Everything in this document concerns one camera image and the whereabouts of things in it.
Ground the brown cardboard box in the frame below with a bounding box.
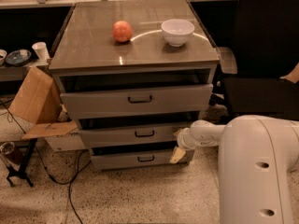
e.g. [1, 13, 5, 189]
[8, 66, 85, 151]

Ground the orange red apple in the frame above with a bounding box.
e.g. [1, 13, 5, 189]
[112, 21, 133, 43]

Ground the black office chair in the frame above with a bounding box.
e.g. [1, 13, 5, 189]
[209, 0, 299, 120]

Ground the low grey shelf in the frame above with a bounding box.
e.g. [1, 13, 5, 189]
[0, 60, 49, 82]

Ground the white paper cup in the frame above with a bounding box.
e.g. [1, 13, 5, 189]
[32, 42, 50, 61]

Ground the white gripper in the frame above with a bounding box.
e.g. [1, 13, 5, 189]
[170, 119, 225, 164]

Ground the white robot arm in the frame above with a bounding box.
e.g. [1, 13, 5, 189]
[170, 115, 299, 224]

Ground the grey bottom drawer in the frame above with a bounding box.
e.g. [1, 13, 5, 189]
[90, 147, 195, 172]

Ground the grey drawer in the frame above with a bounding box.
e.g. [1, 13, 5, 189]
[90, 147, 195, 172]
[80, 121, 191, 148]
[61, 85, 212, 119]

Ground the grey drawer cabinet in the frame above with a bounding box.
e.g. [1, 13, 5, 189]
[48, 0, 221, 171]

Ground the grey top drawer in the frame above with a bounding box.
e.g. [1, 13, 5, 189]
[61, 85, 212, 119]

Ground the white small bowl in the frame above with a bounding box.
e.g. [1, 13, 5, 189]
[0, 49, 7, 66]

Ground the dark blue plate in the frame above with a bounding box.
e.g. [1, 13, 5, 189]
[6, 49, 32, 67]

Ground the black metal stand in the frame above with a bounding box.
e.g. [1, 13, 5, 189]
[0, 139, 37, 187]

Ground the black floor cable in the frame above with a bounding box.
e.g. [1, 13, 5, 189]
[0, 97, 93, 224]

